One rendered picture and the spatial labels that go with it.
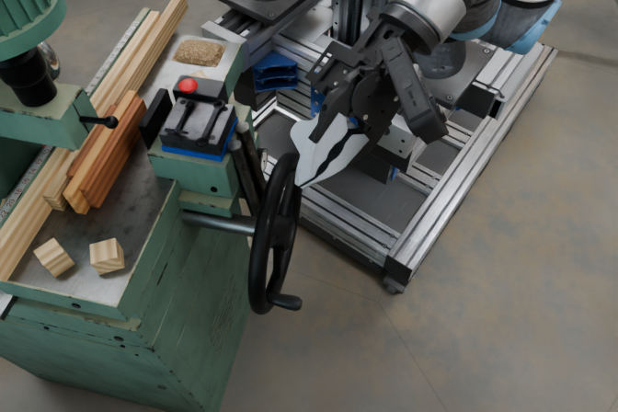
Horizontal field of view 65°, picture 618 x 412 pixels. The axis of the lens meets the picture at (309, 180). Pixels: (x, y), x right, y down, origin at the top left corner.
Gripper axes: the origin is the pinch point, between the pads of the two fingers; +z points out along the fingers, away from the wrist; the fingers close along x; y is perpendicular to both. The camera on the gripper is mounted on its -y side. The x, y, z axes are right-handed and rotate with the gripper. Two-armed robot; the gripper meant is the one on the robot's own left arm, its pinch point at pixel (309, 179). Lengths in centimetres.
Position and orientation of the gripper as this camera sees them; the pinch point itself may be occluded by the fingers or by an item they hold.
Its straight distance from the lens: 52.6
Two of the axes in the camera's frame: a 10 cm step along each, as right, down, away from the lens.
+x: -5.9, -3.8, -7.1
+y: -5.2, -4.8, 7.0
